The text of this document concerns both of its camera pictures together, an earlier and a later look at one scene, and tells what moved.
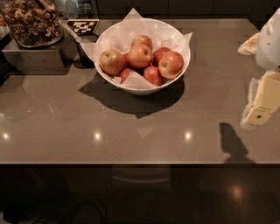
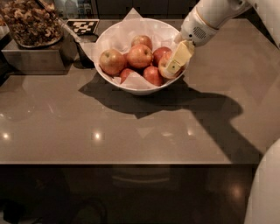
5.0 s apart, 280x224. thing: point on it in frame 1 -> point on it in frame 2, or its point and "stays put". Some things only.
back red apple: [142, 39] stays put
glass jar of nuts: [34, 23] stays put
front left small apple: [124, 73] stays put
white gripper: [269, 46] -> [194, 30]
